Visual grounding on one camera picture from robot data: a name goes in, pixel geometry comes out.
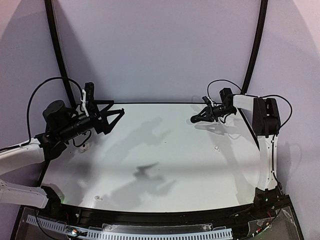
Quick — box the black camera cable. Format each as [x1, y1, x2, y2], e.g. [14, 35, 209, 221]
[0, 76, 85, 151]
[206, 79, 293, 129]

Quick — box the small green circuit board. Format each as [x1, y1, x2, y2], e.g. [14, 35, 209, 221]
[65, 225, 82, 237]

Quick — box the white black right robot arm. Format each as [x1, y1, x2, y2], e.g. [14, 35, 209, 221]
[190, 87, 282, 198]

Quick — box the black left frame post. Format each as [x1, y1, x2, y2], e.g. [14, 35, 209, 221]
[44, 0, 76, 107]

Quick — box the black left camera cable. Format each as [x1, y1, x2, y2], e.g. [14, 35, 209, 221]
[0, 76, 85, 151]

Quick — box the black frame post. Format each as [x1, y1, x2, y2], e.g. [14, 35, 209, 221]
[241, 0, 269, 94]
[44, 0, 76, 107]

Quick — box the white slotted cable duct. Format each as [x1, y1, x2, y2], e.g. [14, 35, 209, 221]
[25, 214, 233, 240]

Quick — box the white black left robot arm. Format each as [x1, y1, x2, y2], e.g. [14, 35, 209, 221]
[0, 100, 125, 209]

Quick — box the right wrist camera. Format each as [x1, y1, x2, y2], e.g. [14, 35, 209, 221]
[202, 96, 217, 108]

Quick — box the black earbud charging case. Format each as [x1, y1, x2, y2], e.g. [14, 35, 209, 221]
[190, 115, 200, 124]

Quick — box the black right camera cable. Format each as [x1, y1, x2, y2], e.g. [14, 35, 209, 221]
[206, 79, 293, 129]

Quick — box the black right frame post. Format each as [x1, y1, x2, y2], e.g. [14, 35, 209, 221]
[241, 0, 269, 94]

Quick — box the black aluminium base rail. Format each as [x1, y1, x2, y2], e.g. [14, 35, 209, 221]
[30, 195, 293, 235]

